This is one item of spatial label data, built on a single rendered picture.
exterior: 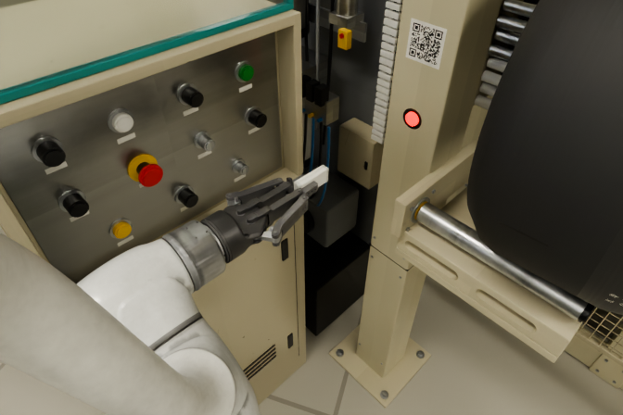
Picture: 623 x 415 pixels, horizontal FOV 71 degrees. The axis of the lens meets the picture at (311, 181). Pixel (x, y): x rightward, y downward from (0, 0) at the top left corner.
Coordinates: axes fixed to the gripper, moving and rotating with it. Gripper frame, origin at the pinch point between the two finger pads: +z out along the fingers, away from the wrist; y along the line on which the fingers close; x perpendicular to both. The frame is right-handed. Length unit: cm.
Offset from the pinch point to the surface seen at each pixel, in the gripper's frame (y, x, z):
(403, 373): -10, 105, 35
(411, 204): -8.9, 11.8, 19.1
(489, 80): 3, 6, 68
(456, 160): -7.9, 11.1, 37.1
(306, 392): 9, 106, 6
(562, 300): -39.3, 14.9, 21.2
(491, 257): -26.3, 15.0, 21.1
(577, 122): -31.9, -22.2, 10.1
